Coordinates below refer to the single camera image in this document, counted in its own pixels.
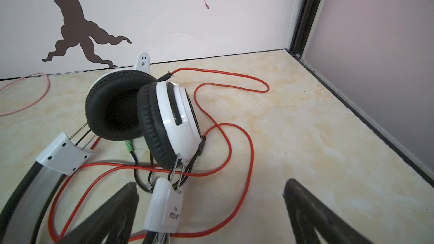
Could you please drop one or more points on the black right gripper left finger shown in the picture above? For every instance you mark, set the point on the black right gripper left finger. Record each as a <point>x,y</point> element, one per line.
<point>110,224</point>

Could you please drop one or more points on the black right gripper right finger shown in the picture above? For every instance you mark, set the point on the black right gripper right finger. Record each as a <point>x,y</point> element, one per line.
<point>311,218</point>

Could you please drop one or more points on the white black headphones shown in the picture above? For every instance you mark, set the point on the white black headphones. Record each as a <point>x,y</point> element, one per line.
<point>120,105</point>

